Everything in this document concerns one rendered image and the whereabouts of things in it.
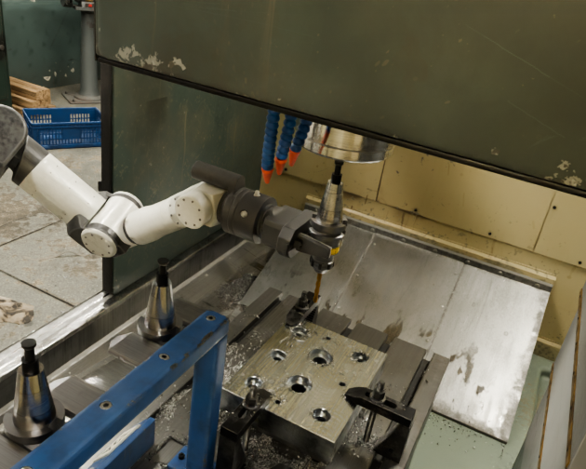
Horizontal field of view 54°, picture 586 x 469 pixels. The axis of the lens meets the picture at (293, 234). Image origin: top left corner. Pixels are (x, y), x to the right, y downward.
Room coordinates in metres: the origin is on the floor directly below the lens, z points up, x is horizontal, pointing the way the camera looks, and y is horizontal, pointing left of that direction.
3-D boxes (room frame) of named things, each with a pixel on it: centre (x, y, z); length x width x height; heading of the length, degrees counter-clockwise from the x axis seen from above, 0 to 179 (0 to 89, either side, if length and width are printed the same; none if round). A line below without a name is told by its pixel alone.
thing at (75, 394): (0.51, 0.23, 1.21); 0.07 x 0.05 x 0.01; 67
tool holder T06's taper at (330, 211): (0.88, -0.06, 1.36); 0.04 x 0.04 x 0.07
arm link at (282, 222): (0.91, 0.03, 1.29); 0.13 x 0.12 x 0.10; 157
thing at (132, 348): (0.61, 0.19, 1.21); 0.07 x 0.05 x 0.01; 67
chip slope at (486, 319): (1.49, -0.31, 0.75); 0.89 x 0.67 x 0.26; 67
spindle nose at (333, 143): (0.88, -0.06, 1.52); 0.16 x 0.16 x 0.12
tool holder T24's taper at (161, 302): (0.66, 0.17, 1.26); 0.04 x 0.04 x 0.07
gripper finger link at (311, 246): (0.85, -0.04, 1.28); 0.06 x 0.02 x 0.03; 67
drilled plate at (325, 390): (0.90, -0.08, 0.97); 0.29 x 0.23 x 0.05; 157
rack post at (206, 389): (0.69, 0.10, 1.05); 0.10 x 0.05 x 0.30; 67
